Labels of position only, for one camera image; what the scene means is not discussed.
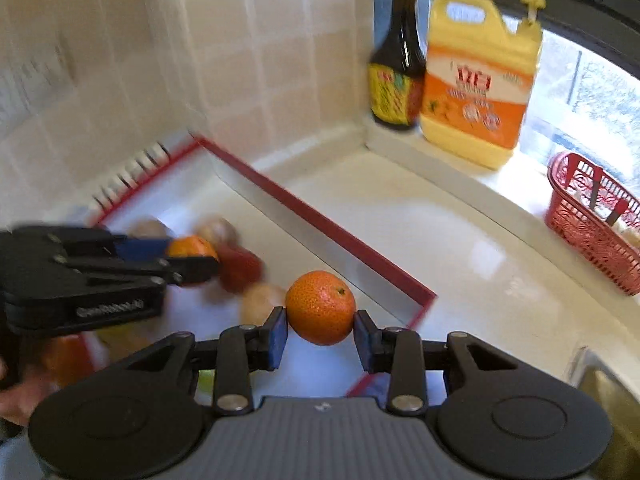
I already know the mandarin orange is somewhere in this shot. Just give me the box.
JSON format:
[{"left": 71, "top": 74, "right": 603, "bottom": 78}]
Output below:
[
  {"left": 167, "top": 235, "right": 220, "bottom": 261},
  {"left": 42, "top": 335, "right": 96, "bottom": 386},
  {"left": 285, "top": 270, "right": 357, "bottom": 346}
]

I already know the dark sauce bottle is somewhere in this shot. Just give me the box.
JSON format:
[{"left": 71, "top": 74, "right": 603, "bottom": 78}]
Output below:
[{"left": 368, "top": 0, "right": 426, "bottom": 131}]

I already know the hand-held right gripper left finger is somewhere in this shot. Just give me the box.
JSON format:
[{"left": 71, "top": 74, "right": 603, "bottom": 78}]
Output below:
[{"left": 127, "top": 306, "right": 290, "bottom": 416}]

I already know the black handled tool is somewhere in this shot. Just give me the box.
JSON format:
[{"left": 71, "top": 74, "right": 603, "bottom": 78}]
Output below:
[{"left": 590, "top": 166, "right": 604, "bottom": 211}]

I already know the red handled tool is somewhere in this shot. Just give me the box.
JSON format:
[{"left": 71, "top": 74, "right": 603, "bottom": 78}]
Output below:
[{"left": 606, "top": 198, "right": 630, "bottom": 227}]

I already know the yellow round fruit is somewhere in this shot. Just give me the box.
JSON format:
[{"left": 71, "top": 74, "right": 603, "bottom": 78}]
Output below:
[{"left": 197, "top": 216, "right": 238, "bottom": 248}]

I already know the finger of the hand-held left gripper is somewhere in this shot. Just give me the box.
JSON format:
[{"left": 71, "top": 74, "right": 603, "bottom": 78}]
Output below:
[
  {"left": 155, "top": 256, "right": 221, "bottom": 286},
  {"left": 112, "top": 236, "right": 173, "bottom": 261}
]

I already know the metal sink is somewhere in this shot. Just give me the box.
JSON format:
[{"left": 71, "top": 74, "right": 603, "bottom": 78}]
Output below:
[{"left": 570, "top": 345, "right": 640, "bottom": 480}]

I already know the small kiwi with sticker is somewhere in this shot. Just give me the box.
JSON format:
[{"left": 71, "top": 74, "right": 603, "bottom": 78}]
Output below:
[{"left": 129, "top": 217, "right": 171, "bottom": 238}]

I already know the small brown round fruit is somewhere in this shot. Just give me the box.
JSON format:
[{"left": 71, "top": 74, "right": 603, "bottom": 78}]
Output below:
[{"left": 241, "top": 284, "right": 287, "bottom": 328}]

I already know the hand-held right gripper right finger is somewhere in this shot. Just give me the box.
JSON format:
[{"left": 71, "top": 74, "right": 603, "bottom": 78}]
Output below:
[{"left": 353, "top": 310, "right": 521, "bottom": 416}]

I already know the red box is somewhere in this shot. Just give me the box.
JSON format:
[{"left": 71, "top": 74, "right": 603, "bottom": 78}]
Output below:
[{"left": 80, "top": 130, "right": 438, "bottom": 401}]

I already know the red strawberry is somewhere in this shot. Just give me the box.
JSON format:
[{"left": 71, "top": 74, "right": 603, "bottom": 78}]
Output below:
[{"left": 217, "top": 245, "right": 265, "bottom": 293}]

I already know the red plastic basket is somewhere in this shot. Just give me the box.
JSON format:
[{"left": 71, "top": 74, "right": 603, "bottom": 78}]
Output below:
[{"left": 546, "top": 151, "right": 640, "bottom": 297}]

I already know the yellow detergent jug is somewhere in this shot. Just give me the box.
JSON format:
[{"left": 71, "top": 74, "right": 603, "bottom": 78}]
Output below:
[{"left": 419, "top": 0, "right": 544, "bottom": 171}]

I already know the person's left hand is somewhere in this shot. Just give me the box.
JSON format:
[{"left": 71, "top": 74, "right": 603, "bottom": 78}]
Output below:
[{"left": 0, "top": 360, "right": 48, "bottom": 428}]

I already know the window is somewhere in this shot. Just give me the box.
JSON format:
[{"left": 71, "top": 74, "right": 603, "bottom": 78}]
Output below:
[{"left": 500, "top": 0, "right": 640, "bottom": 126}]

